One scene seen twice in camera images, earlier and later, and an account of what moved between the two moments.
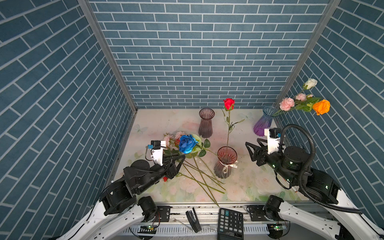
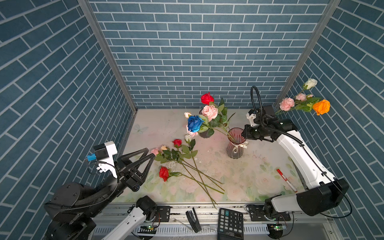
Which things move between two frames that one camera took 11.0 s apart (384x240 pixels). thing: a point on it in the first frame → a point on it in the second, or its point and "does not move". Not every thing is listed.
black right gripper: x=262 y=150 → x=246 y=133
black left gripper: x=170 y=169 → x=126 y=174
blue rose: x=187 y=143 → x=194 y=123
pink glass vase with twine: x=227 y=156 → x=237 y=142
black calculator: x=230 y=224 does not move
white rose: x=310 y=83 does not move
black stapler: x=194 y=220 does not move
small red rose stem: x=229 y=105 → x=206 y=98
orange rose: x=321 y=107 does not move
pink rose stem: x=301 y=101 does not move
